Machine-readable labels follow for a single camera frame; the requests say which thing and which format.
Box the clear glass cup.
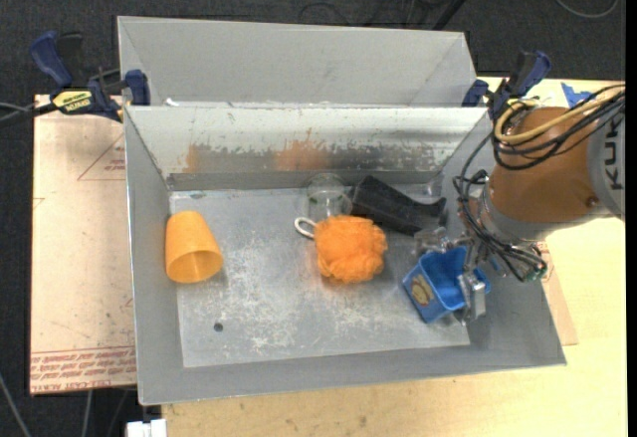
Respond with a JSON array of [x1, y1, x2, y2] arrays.
[[304, 172, 353, 223]]

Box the orange mesh bath sponge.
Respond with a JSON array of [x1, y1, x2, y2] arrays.
[[294, 214, 389, 285]]

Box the brown cardboard board red print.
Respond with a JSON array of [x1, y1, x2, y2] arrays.
[[29, 94, 579, 396]]

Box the orange plastic cup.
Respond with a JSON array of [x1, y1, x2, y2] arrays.
[[164, 210, 224, 285]]

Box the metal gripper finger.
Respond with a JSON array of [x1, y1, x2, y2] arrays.
[[414, 226, 452, 255], [457, 273, 488, 326]]

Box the black wedge-shaped object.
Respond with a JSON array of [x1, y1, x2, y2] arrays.
[[347, 174, 448, 237]]

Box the grey metal bin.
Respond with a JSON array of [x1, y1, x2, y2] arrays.
[[116, 15, 567, 406]]

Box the blue box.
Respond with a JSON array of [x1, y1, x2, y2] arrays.
[[401, 245, 493, 326]]

